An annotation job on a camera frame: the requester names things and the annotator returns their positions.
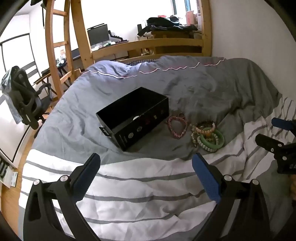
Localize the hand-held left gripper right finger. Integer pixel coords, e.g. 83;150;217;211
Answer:
191;152;271;241

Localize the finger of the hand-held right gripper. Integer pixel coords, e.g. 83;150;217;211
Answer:
271;117;296;136
255;134;296;174

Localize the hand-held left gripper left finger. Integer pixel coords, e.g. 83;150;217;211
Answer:
23;152;102;241

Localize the white bead bracelet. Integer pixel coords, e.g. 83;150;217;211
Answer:
196;135;220;153

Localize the green jade bangle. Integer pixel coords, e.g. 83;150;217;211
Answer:
199;129;225;151

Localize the gold chain necklace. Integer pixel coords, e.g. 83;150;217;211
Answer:
190;124;202;148

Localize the orange bead bracelet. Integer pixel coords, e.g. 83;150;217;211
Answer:
195;122;217;138

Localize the pink bead bracelet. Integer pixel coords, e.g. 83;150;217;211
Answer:
167;116;188;139

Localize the black jewelry box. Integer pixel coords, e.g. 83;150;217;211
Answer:
96;87;170;152

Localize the white striped blanket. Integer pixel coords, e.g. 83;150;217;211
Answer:
18;96;296;241

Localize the grey duvet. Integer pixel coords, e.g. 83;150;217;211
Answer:
31;56;281;160

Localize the black office chair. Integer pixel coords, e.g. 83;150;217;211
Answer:
9;66;53;139

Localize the light blue cloth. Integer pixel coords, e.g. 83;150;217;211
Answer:
1;69;22;124

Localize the dark desk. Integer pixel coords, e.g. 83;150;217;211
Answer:
69;40;129;61

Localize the wooden ladder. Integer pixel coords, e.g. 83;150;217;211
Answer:
46;0;73;102

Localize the checkered cloth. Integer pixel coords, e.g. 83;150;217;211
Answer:
118;57;158;67

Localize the black computer monitor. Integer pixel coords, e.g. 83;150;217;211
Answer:
87;24;110;46

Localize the pile of dark clothes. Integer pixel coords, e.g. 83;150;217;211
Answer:
137;16;199;37

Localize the wooden bed frame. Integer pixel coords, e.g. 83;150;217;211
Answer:
70;0;213;70

